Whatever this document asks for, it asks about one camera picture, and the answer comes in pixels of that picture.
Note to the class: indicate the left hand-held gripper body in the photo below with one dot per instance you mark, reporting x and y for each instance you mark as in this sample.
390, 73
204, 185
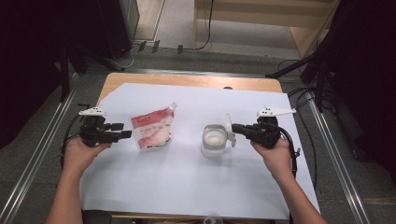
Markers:
91, 133

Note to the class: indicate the light wooden furniture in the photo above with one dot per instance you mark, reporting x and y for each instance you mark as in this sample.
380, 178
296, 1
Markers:
249, 18

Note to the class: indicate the red and white pouch bag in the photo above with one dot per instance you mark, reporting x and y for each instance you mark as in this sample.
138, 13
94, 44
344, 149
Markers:
152, 133

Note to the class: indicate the black floor bracket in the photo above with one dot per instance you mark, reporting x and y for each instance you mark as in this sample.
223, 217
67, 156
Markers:
155, 46
180, 49
142, 46

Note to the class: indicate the white paper sheet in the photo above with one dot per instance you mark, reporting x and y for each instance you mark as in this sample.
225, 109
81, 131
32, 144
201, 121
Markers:
186, 180

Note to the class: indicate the dark rounded object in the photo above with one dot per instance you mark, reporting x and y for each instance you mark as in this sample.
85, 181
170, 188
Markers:
96, 217

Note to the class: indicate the person's right hand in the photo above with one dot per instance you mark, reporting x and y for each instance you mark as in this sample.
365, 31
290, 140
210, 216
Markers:
277, 158

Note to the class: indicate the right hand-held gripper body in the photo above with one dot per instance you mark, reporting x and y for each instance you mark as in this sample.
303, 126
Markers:
264, 135

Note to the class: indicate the clear jar with white lid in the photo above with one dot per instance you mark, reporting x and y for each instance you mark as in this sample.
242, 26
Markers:
214, 140

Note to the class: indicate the black metal stand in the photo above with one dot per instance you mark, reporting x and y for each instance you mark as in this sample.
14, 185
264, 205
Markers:
64, 77
289, 67

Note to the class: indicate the black cabinet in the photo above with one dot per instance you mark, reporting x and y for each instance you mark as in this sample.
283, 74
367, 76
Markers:
115, 25

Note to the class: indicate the metal floor rail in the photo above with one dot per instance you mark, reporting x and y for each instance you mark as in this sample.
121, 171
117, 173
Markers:
37, 155
335, 155

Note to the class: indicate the person's left hand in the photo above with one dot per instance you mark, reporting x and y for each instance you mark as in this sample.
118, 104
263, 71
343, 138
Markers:
81, 155

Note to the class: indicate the black curtain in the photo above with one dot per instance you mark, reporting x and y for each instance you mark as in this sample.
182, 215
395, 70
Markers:
367, 77
28, 62

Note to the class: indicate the clear plastic item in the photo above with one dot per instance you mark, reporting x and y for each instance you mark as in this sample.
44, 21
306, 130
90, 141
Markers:
212, 219

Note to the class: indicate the wooden table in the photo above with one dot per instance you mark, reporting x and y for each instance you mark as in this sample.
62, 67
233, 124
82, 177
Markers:
202, 81

